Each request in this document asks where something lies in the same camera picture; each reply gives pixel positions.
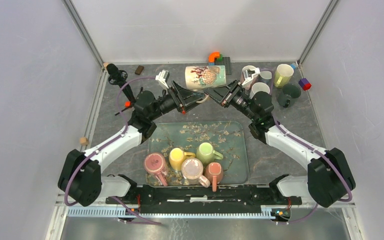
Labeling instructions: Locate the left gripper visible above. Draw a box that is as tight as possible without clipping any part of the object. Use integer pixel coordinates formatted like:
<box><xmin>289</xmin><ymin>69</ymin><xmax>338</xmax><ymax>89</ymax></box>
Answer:
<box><xmin>148</xmin><ymin>79</ymin><xmax>205</xmax><ymax>121</ymax></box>

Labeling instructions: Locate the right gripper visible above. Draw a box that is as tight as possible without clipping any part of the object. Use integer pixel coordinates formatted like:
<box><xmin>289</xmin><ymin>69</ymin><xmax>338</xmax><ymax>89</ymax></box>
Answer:
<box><xmin>203</xmin><ymin>78</ymin><xmax>258</xmax><ymax>122</ymax></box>

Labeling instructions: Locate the cream and green mug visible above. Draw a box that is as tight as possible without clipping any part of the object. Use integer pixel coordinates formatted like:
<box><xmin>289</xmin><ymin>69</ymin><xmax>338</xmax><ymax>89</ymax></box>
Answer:
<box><xmin>184</xmin><ymin>65</ymin><xmax>227</xmax><ymax>91</ymax></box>

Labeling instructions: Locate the light pink hexagonal mug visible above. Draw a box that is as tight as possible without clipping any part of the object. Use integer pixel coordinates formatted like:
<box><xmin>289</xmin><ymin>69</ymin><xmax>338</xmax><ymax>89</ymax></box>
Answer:
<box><xmin>240</xmin><ymin>65</ymin><xmax>257</xmax><ymax>90</ymax></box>

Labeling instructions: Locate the light blue mug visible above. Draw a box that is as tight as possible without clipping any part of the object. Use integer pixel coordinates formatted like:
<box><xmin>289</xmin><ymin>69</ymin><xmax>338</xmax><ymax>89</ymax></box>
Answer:
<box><xmin>249</xmin><ymin>82</ymin><xmax>271</xmax><ymax>99</ymax></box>

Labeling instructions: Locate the blue-grey square mug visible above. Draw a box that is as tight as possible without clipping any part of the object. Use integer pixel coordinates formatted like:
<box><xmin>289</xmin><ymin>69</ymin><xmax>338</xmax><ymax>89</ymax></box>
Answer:
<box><xmin>259</xmin><ymin>69</ymin><xmax>273</xmax><ymax>85</ymax></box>

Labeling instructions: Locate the yellow-green hexagonal mug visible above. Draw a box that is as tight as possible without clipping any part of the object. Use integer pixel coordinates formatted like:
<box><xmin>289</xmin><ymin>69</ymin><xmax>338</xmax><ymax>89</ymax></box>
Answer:
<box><xmin>273</xmin><ymin>64</ymin><xmax>294</xmax><ymax>88</ymax></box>

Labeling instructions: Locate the dark teal mug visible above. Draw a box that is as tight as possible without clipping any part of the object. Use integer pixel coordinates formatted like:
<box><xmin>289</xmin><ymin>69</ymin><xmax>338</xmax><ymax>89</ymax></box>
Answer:
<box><xmin>277</xmin><ymin>83</ymin><xmax>301</xmax><ymax>108</ymax></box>

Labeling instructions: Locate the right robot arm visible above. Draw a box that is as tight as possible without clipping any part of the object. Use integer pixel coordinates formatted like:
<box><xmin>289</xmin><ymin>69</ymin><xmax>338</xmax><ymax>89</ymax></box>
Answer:
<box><xmin>204</xmin><ymin>80</ymin><xmax>356</xmax><ymax>208</ymax></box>

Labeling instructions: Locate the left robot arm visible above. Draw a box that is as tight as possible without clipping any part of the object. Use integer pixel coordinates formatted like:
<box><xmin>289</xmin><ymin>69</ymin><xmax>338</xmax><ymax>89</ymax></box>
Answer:
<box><xmin>57</xmin><ymin>82</ymin><xmax>206</xmax><ymax>207</ymax></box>

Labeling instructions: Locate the light green mug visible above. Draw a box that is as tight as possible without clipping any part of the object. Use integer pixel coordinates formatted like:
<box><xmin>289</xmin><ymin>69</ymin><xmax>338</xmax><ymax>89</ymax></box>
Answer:
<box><xmin>196</xmin><ymin>142</ymin><xmax>224</xmax><ymax>167</ymax></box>

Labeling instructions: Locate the yellow mug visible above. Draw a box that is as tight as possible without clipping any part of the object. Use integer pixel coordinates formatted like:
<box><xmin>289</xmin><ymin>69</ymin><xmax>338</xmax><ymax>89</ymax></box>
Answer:
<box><xmin>168</xmin><ymin>147</ymin><xmax>196</xmax><ymax>172</ymax></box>

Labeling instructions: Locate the pale pink mug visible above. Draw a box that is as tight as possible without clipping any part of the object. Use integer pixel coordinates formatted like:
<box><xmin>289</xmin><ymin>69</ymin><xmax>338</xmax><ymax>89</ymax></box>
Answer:
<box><xmin>181</xmin><ymin>158</ymin><xmax>211</xmax><ymax>188</ymax></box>

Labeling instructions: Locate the red-pink mug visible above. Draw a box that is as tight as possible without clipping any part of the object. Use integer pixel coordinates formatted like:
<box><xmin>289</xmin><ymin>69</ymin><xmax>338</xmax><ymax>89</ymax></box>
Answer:
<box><xmin>143</xmin><ymin>152</ymin><xmax>169</xmax><ymax>187</ymax></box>

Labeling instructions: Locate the coral mug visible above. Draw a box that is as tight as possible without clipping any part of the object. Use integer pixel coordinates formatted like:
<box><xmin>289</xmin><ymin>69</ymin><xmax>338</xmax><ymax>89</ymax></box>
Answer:
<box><xmin>204</xmin><ymin>162</ymin><xmax>224</xmax><ymax>192</ymax></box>

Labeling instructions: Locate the grey lego baseplate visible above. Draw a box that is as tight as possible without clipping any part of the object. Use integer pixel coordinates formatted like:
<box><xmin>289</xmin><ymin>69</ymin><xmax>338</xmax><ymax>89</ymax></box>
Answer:
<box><xmin>208</xmin><ymin>56</ymin><xmax>232</xmax><ymax>75</ymax></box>

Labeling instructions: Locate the orange curved block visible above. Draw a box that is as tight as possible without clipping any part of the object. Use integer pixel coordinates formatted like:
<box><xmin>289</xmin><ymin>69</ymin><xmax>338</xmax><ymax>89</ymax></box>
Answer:
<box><xmin>208</xmin><ymin>51</ymin><xmax>220</xmax><ymax>63</ymax></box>

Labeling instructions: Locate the floral teal tray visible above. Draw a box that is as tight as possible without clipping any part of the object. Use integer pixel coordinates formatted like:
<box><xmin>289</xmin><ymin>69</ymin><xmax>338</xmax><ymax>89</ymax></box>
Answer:
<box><xmin>148</xmin><ymin>121</ymin><xmax>250</xmax><ymax>185</ymax></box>

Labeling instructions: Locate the brown block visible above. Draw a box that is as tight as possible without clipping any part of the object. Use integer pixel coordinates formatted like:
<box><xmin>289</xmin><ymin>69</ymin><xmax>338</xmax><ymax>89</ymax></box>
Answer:
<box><xmin>134</xmin><ymin>65</ymin><xmax>145</xmax><ymax>76</ymax></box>

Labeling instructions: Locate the small red block by tripod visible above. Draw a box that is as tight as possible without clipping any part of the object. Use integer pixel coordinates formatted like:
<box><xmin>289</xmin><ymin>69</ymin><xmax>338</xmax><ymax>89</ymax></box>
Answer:
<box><xmin>124</xmin><ymin>101</ymin><xmax>132</xmax><ymax>108</ymax></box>

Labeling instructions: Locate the black microphone tripod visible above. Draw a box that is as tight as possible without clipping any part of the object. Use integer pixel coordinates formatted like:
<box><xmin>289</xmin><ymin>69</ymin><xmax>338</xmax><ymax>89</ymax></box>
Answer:
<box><xmin>103</xmin><ymin>62</ymin><xmax>136</xmax><ymax>112</ymax></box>

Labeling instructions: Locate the purple and red block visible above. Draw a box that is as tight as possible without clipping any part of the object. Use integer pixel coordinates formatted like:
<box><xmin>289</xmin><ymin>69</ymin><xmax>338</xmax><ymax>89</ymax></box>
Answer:
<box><xmin>298</xmin><ymin>78</ymin><xmax>312</xmax><ymax>91</ymax></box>

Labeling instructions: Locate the tan cube at left edge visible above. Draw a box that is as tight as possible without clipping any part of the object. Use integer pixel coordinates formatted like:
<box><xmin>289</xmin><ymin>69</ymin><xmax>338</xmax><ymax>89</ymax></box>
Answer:
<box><xmin>79</xmin><ymin>136</ymin><xmax>89</xmax><ymax>146</ymax></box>

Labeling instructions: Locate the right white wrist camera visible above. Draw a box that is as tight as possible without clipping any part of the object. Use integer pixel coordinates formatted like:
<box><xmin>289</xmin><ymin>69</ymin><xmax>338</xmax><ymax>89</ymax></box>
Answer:
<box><xmin>241</xmin><ymin>67</ymin><xmax>262</xmax><ymax>90</ymax></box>

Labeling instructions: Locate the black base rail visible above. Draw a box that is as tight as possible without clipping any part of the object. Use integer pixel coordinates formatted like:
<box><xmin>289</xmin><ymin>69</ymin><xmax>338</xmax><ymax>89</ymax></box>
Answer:
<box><xmin>117</xmin><ymin>174</ymin><xmax>303</xmax><ymax>214</ymax></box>

